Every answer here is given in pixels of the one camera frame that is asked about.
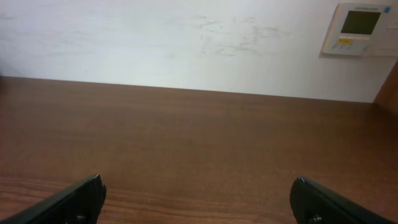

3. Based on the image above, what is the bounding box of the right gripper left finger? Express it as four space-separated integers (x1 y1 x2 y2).
1 174 106 224

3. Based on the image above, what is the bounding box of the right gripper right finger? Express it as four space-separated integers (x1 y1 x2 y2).
289 177 396 224

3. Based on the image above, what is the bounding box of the white wall control panel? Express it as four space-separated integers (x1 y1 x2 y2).
321 3 397 57

